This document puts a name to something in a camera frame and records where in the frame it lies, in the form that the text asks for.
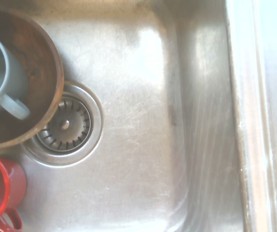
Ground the stainless steel sink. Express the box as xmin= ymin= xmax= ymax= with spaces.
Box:
xmin=0 ymin=0 xmax=277 ymax=232

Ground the metal drain strainer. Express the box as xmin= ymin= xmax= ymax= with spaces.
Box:
xmin=21 ymin=81 xmax=104 ymax=167

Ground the brown wooden bowl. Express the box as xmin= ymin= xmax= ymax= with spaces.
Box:
xmin=0 ymin=6 xmax=65 ymax=151

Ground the grey ceramic mug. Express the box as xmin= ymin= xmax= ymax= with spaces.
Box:
xmin=0 ymin=30 xmax=31 ymax=120

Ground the red cup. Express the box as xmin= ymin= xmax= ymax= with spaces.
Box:
xmin=0 ymin=150 xmax=28 ymax=232

